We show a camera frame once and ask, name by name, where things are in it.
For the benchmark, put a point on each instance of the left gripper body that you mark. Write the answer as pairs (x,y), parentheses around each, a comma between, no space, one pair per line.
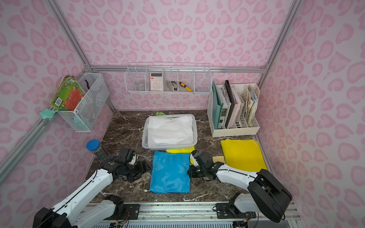
(138,168)

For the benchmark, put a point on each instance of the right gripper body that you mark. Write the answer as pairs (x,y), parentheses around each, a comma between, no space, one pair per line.
(198,164)

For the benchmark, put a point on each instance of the blue raincoat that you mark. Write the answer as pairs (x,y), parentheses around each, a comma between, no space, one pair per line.
(170,173)

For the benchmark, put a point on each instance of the white perforated plastic basket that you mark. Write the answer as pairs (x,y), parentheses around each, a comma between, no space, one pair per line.
(144,137)

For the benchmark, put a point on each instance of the white raincoat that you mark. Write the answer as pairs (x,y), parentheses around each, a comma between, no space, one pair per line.
(169,132)

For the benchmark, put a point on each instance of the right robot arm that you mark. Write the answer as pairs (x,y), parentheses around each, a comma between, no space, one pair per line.
(266,194)

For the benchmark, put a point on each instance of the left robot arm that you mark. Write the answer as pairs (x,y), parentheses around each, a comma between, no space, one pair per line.
(70,213)

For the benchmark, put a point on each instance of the golden yellow folded raincoat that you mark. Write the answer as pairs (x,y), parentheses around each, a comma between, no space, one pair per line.
(243,155)

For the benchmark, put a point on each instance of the small tan card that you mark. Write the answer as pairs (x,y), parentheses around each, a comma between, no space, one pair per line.
(218,159)

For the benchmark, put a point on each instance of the blue lid pen canister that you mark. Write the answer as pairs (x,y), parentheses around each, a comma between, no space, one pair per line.
(97,149)

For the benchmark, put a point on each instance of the teal folder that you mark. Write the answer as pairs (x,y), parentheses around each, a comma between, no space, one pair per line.
(216,106)

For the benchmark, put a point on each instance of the white desktop file organizer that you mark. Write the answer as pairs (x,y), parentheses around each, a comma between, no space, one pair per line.
(238,121)

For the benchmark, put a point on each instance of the black folder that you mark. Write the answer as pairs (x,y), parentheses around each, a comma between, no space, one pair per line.
(232,102)

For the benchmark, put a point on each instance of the beige paper stack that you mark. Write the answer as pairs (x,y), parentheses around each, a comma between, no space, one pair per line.
(252,105)

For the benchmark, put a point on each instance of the round metal tin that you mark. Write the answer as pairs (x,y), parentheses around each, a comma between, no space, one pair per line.
(141,87)

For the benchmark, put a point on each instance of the yellow utility knife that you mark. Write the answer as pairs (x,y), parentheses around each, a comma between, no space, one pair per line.
(185,86)

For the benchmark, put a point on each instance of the white pink calculator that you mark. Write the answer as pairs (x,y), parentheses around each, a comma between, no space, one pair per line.
(156,81)

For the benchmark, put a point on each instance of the green red booklet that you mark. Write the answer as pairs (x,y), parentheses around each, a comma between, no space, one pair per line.
(68,95)

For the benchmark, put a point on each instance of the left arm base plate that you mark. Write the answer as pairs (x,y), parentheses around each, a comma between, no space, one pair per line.
(125,212)

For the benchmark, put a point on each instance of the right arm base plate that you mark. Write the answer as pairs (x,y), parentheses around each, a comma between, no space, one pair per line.
(227,211)

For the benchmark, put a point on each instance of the white mesh wall basket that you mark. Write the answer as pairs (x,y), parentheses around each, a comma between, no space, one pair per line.
(83,118)

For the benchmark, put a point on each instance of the white wire wall shelf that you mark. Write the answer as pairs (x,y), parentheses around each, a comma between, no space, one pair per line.
(197,77)

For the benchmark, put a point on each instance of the mint green wall hook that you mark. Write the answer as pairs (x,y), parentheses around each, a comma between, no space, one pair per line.
(48,114)

